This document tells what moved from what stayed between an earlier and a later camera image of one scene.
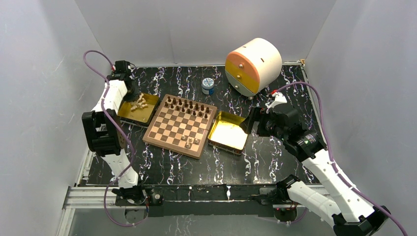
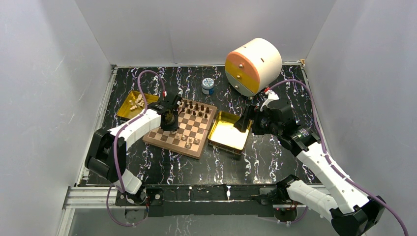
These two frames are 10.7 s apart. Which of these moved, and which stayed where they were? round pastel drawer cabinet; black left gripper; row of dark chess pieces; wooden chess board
Moved: black left gripper
Stayed: row of dark chess pieces; wooden chess board; round pastel drawer cabinet
